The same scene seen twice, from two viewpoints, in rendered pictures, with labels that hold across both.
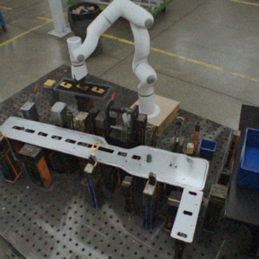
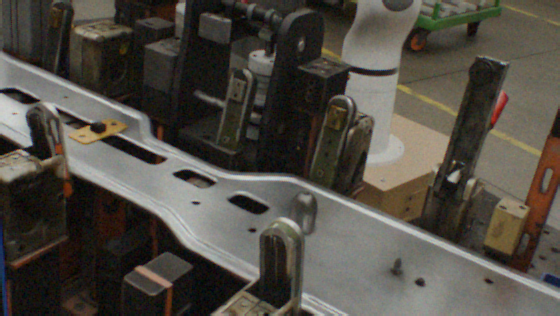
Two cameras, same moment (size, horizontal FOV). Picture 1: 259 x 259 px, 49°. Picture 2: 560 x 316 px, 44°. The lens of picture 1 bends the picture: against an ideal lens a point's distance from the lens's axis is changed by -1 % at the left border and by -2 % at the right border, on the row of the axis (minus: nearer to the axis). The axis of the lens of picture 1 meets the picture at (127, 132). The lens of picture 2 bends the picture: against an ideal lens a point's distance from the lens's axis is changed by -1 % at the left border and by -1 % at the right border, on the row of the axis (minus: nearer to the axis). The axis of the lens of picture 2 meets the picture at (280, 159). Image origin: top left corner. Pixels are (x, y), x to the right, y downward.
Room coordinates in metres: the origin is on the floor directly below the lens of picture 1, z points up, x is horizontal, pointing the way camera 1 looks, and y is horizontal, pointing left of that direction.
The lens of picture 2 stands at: (0.39, -0.15, 1.45)
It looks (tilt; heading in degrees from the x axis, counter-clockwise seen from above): 27 degrees down; 6
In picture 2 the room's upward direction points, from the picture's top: 9 degrees clockwise
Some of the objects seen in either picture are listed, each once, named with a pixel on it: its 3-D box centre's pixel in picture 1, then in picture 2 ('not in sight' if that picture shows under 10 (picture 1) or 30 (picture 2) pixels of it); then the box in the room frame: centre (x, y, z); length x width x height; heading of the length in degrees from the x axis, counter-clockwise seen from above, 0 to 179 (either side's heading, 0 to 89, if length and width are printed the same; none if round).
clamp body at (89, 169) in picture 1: (94, 184); (28, 278); (1.05, 0.21, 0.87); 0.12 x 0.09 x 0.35; 157
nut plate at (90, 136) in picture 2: (95, 146); (98, 128); (1.23, 0.20, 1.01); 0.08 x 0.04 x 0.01; 157
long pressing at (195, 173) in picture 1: (91, 147); (84, 131); (1.23, 0.22, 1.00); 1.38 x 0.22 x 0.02; 67
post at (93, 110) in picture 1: (97, 132); (150, 129); (1.46, 0.20, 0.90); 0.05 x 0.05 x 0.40; 67
